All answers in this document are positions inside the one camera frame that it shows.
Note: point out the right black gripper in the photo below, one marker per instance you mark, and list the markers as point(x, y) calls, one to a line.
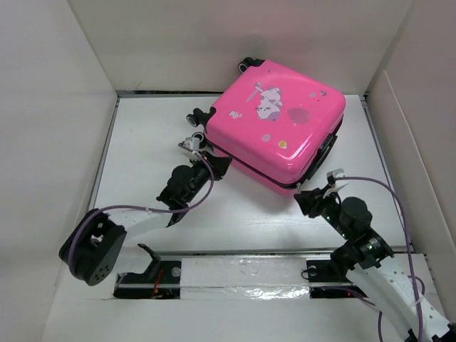
point(313, 197)

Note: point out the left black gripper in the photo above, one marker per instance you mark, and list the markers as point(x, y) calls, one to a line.
point(219, 164)

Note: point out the pink kids suitcase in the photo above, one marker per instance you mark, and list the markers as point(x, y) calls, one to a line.
point(276, 124)

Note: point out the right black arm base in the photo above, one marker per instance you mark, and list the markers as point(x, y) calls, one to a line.
point(327, 282)

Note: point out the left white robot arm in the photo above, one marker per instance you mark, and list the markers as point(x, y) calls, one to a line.
point(93, 249)

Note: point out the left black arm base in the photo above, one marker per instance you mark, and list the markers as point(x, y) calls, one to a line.
point(162, 283)

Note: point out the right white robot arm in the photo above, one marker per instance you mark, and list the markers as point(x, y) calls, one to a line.
point(368, 261)

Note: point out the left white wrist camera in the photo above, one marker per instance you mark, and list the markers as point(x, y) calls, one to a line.
point(189, 147)

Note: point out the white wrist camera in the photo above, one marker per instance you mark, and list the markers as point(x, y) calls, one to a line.
point(189, 147)
point(336, 182)

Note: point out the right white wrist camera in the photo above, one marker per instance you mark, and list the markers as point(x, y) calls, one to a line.
point(336, 182)

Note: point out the aluminium rail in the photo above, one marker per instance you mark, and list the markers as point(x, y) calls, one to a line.
point(240, 216)

